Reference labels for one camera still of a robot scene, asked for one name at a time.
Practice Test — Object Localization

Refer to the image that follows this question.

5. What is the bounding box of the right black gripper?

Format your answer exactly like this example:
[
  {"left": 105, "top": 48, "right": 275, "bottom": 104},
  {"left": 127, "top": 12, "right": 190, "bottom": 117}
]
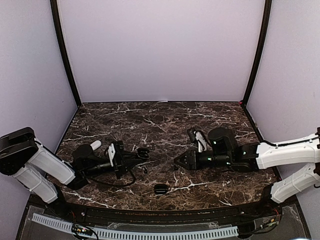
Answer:
[{"left": 174, "top": 149, "right": 233, "bottom": 171}]

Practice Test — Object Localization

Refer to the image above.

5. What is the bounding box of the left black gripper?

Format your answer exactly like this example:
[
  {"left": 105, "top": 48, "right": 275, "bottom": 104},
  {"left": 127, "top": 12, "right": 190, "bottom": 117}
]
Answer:
[{"left": 84, "top": 150, "right": 142, "bottom": 180}]

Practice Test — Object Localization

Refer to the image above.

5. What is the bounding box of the white earbud charging case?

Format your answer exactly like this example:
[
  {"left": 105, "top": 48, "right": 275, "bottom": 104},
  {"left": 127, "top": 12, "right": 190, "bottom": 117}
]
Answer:
[{"left": 90, "top": 140, "right": 102, "bottom": 151}]

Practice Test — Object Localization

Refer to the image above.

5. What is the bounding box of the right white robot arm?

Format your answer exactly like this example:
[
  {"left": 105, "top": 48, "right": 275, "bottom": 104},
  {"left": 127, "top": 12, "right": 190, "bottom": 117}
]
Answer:
[{"left": 174, "top": 127, "right": 320, "bottom": 217}]

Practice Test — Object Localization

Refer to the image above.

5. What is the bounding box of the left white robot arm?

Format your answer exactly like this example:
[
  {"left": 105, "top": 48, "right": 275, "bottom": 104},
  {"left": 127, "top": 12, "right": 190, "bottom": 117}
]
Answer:
[{"left": 0, "top": 127, "right": 150, "bottom": 218}]

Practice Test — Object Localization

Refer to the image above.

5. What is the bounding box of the black closed charging case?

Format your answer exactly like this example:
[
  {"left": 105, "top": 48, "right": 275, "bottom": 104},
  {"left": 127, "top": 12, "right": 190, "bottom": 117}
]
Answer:
[{"left": 153, "top": 183, "right": 169, "bottom": 195}]

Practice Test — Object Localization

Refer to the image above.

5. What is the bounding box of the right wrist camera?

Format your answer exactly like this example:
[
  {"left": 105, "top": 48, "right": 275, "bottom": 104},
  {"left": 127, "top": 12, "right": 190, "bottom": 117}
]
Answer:
[{"left": 195, "top": 131, "right": 208, "bottom": 153}]

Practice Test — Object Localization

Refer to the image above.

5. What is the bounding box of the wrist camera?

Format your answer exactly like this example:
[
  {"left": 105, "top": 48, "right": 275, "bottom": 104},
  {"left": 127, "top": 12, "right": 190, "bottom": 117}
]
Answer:
[
  {"left": 107, "top": 143, "right": 116, "bottom": 167},
  {"left": 195, "top": 131, "right": 208, "bottom": 153}
]

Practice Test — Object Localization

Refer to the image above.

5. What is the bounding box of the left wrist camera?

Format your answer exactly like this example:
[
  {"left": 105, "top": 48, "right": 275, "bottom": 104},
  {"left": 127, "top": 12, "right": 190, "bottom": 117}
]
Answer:
[{"left": 107, "top": 143, "right": 116, "bottom": 167}]

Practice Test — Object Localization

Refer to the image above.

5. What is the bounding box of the white slotted cable duct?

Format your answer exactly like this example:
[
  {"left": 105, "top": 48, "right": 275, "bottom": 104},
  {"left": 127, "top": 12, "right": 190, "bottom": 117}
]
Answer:
[{"left": 31, "top": 213, "right": 239, "bottom": 240}]

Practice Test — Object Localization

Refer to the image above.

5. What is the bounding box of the black front frame rail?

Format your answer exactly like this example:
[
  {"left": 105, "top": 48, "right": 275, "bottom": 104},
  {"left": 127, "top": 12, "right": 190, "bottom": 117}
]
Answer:
[{"left": 15, "top": 187, "right": 311, "bottom": 240}]

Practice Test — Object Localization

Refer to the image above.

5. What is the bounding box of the right black frame post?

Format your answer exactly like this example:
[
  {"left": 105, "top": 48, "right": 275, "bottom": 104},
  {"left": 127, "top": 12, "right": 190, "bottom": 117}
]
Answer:
[{"left": 241, "top": 0, "right": 273, "bottom": 108}]

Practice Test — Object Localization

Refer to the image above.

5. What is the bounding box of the black frame post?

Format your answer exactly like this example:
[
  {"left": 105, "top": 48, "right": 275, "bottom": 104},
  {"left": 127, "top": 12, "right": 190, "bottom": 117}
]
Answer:
[
  {"left": 49, "top": 0, "right": 82, "bottom": 108},
  {"left": 241, "top": 0, "right": 273, "bottom": 108}
]

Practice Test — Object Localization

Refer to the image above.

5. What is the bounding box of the left black frame post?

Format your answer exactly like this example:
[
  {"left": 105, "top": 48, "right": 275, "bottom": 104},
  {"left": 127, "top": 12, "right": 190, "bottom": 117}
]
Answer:
[{"left": 49, "top": 0, "right": 82, "bottom": 108}]

